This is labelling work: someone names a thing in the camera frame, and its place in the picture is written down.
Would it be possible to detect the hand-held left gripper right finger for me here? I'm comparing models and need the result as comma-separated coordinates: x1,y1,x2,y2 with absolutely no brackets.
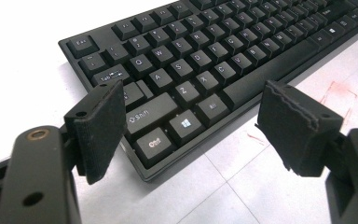
255,79,345,178

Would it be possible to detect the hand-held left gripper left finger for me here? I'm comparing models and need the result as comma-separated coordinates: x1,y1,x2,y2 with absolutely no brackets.
63,79,128,186

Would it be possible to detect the black computer keyboard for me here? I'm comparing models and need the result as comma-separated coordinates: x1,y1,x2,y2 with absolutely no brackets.
58,0,358,183

